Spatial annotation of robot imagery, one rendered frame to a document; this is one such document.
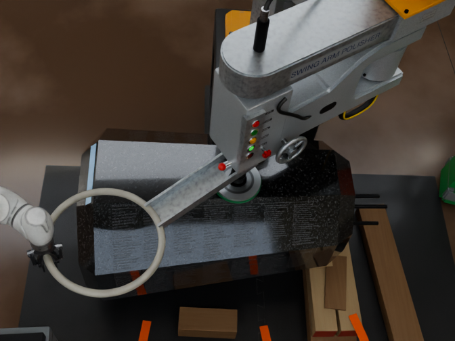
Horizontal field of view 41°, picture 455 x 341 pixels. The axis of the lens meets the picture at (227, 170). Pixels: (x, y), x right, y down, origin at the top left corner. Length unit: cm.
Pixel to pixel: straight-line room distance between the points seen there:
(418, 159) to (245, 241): 166
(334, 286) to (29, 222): 169
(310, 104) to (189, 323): 139
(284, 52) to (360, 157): 200
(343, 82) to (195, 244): 98
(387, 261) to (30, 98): 244
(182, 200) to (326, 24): 95
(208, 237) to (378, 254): 117
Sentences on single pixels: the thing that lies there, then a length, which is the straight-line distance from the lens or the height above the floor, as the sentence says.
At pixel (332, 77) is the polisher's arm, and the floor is 142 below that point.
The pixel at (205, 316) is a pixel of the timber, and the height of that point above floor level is 13.
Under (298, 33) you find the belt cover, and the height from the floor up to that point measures 169.
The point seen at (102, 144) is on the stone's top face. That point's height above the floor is 82.
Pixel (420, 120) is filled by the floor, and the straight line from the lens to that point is 428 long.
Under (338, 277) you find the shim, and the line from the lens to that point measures 329.
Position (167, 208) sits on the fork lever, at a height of 91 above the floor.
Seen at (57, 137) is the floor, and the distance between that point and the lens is 394.
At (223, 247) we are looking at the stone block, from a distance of 277.
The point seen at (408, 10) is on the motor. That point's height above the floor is 172.
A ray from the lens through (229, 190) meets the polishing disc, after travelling 269.
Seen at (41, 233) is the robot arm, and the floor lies 121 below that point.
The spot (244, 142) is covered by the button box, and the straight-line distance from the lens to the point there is 219.
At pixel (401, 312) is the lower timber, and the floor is 9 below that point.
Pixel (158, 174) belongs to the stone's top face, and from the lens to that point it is 276.
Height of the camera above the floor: 318
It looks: 58 degrees down
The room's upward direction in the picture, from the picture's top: 8 degrees clockwise
